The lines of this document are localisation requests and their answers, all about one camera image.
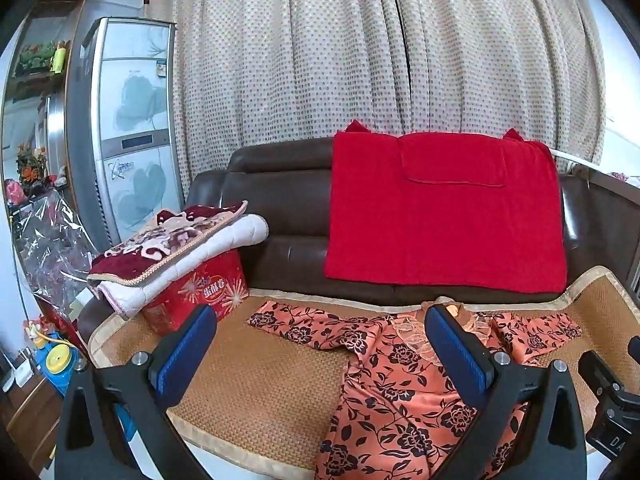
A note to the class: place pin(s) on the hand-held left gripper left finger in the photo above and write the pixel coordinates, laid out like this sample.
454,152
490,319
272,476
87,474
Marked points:
185,357

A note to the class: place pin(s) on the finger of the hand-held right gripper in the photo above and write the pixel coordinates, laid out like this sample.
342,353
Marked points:
597,367

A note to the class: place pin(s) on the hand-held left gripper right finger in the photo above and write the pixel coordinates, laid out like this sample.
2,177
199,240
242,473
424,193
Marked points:
457,355

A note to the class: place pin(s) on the orange floral garment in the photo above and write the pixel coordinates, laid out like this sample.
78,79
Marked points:
390,385

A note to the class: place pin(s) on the red gift box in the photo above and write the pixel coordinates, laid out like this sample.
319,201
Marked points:
210,285

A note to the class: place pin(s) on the woven bamboo mat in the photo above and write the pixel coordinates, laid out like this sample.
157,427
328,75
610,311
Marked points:
265,385

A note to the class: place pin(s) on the folded floral quilt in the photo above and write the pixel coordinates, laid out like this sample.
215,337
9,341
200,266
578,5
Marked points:
170,250

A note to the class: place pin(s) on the blue and yellow toy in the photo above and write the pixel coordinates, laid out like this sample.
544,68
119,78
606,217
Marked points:
55,362

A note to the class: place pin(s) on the red towel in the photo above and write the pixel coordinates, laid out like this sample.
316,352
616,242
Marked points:
440,220

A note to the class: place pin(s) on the wooden cabinet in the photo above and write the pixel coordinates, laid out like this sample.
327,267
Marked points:
30,425

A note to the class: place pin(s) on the clear plastic sheet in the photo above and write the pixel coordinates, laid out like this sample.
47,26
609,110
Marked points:
50,245

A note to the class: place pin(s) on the brown leather sofa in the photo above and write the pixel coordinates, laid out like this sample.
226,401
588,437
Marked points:
290,210

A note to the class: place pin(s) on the silver refrigerator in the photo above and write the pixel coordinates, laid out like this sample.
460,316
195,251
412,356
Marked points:
130,125

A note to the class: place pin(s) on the artificial flower bouquet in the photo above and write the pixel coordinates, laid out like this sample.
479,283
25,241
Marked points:
31,165

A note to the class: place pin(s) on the beige dotted curtain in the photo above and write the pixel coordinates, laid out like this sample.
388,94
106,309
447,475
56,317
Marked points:
325,60

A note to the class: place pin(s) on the green and yellow ornaments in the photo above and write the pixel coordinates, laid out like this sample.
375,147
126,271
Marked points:
45,55

